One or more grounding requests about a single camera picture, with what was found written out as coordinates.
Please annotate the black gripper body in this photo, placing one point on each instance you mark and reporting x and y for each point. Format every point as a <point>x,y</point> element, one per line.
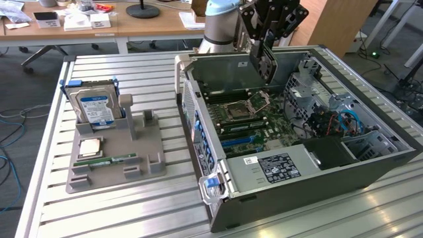
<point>278,3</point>

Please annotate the black graphics card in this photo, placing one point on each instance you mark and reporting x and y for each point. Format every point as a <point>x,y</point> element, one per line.
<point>265,64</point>

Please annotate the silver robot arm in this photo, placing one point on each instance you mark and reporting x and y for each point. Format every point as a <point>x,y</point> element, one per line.
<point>218,24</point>

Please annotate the wooden cabinet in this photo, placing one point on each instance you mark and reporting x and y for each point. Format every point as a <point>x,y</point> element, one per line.
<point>330,24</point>

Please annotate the brown cardboard box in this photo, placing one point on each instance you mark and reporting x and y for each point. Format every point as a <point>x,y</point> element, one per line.
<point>198,8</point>

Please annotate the white paper stack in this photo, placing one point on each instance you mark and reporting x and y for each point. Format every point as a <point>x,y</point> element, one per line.
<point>191,22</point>

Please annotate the white box red dot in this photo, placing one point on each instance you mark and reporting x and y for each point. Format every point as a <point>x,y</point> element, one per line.
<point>358,43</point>

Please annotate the device with green light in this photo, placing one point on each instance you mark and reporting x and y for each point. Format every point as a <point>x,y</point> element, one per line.
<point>374,54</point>

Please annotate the perforated metal drive cage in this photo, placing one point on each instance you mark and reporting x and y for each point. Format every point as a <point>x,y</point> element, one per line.
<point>307,89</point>

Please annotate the silver socket cover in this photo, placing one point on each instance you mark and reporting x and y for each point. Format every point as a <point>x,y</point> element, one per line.
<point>261,101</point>

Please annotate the black round lamp base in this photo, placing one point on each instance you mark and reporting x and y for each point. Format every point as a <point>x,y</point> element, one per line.
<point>142,11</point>

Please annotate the CPU socket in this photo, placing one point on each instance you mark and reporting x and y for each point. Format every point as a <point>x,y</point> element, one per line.
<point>238,111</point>

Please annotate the green RAM stick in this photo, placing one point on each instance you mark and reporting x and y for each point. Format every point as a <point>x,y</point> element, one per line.
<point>245,126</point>
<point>99,160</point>

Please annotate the green motherboard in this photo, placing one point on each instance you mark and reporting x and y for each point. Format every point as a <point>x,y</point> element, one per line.
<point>278,129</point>

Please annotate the black tripod stand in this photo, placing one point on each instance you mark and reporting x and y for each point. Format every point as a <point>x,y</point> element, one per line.
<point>410,84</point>

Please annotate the red small parts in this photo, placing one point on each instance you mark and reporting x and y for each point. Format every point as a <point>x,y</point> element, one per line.
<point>104,8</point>

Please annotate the small white box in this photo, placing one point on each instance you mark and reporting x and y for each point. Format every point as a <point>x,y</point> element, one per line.
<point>99,21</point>

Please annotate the blue expansion slot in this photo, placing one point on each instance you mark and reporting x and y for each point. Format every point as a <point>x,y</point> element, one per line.
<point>238,141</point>

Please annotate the silver chipset heatsink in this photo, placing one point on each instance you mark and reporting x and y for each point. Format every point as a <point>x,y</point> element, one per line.
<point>274,145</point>

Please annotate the white round stand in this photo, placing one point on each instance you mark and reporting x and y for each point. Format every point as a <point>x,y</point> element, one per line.
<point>78,22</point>

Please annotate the metal disk bay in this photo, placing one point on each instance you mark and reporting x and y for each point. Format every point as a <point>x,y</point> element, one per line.
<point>374,146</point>

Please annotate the beige tape roll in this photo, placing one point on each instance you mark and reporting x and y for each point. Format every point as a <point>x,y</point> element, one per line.
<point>63,2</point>

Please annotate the blue label hard drive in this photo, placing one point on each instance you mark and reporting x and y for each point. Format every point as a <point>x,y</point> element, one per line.
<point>92,106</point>

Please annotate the grey power supply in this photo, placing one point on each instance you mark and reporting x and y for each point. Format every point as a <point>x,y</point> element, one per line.
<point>245,173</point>

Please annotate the wooden office desk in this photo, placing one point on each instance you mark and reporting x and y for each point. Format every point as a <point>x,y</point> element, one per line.
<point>50,34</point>

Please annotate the white box black top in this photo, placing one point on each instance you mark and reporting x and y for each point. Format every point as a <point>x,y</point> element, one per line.
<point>46,21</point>

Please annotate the grey cup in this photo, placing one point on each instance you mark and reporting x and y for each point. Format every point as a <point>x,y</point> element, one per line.
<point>48,3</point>

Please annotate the grey parts rack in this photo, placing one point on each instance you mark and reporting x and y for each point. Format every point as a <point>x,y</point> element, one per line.
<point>115,141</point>

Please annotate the grey desk leg casters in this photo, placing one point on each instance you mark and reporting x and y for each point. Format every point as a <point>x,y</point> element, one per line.
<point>43,50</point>

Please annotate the silver CPU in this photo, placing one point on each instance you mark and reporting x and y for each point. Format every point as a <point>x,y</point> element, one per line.
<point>90,147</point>

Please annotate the beige paper card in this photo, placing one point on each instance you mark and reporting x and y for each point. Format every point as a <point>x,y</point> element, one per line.
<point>16,26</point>

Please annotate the grey open PC case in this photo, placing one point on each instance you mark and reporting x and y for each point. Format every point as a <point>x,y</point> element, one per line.
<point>298,198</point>

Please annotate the clear plastic bag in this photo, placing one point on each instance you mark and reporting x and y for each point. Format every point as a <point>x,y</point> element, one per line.
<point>14,11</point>

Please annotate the white desk frame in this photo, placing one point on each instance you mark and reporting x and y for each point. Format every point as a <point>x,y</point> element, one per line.
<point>377,27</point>

